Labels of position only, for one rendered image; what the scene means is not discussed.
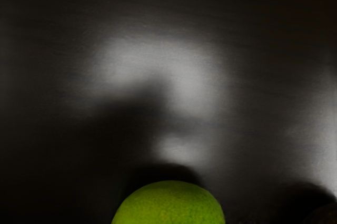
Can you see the green lime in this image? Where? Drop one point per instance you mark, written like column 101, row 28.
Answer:
column 168, row 205

